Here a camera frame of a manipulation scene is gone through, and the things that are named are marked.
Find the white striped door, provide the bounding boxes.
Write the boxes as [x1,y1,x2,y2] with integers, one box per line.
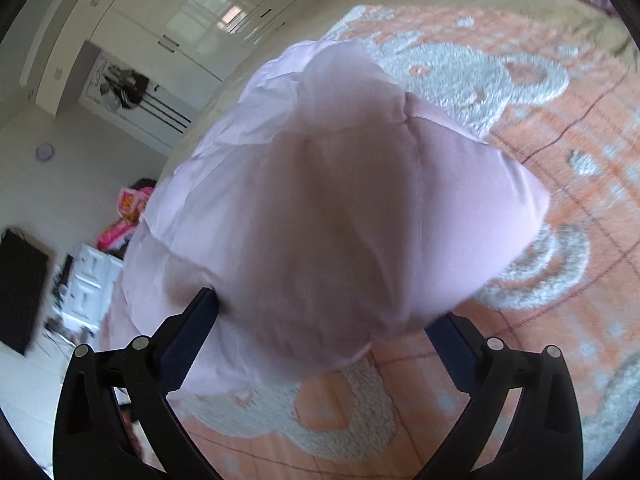
[57,40,223,153]

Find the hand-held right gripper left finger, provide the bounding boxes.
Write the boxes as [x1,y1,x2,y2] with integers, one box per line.
[52,287,221,480]

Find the white drawer cabinet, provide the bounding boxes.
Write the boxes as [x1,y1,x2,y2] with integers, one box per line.
[60,242,126,341]

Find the pile of desk clutter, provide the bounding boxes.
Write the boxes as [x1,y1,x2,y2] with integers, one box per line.
[42,255,90,356]

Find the white wardrobe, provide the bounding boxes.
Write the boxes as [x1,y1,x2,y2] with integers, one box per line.
[20,0,333,126]

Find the black television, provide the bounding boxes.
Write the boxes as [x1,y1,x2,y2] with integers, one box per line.
[0,227,51,356]

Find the orange patterned blanket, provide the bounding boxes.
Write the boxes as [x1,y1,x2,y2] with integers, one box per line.
[130,5,640,480]

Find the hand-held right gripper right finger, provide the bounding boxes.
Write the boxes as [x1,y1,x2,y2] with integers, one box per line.
[415,312,586,480]

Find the pink printed bag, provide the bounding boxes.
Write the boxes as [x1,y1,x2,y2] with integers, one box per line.
[97,185,156,251]

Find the dark hanging clothes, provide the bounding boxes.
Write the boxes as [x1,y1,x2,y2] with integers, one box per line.
[97,67,151,111]

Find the pink puffer jacket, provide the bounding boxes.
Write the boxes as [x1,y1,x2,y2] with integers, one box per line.
[107,40,551,406]

